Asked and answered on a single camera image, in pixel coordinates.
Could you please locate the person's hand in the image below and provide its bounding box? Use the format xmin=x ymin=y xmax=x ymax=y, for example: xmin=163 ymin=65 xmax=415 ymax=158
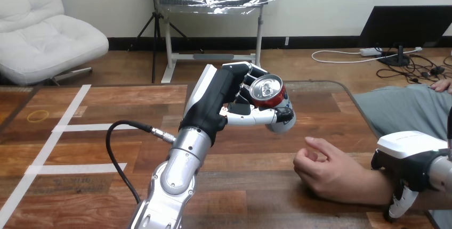
xmin=430 ymin=78 xmax=452 ymax=95
xmin=293 ymin=136 xmax=365 ymax=201

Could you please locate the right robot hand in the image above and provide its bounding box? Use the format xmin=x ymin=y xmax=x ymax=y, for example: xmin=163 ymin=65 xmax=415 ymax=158
xmin=370 ymin=130 xmax=450 ymax=222

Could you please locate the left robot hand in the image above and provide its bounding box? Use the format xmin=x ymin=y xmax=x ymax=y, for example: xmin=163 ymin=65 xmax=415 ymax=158
xmin=179 ymin=61 xmax=296 ymax=148

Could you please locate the red and white drink can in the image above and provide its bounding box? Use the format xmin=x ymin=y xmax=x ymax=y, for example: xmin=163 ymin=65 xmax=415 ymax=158
xmin=248 ymin=73 xmax=297 ymax=135

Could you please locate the person's forearm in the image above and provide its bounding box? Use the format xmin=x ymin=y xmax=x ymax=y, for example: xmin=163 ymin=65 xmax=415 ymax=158
xmin=353 ymin=168 xmax=452 ymax=211

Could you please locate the dark screen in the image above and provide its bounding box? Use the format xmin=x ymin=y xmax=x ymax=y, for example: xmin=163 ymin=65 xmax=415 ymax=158
xmin=357 ymin=5 xmax=452 ymax=67

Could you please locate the white power strip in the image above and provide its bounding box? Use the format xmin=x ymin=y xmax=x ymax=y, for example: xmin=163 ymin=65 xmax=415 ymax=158
xmin=359 ymin=47 xmax=384 ymax=58

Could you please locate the black tripod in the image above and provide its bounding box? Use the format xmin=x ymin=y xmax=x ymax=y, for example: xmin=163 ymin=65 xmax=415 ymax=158
xmin=128 ymin=0 xmax=205 ymax=84

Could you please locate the white cushioned chair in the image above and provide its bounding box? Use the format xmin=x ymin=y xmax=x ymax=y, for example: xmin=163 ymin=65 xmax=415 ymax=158
xmin=0 ymin=0 xmax=110 ymax=87

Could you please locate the tangle of cables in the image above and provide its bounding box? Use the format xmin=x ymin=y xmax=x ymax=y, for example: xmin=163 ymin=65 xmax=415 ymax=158
xmin=311 ymin=45 xmax=452 ymax=86

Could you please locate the black cable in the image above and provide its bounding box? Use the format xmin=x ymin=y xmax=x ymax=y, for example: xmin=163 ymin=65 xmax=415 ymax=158
xmin=105 ymin=120 xmax=176 ymax=206
xmin=446 ymin=107 xmax=452 ymax=152

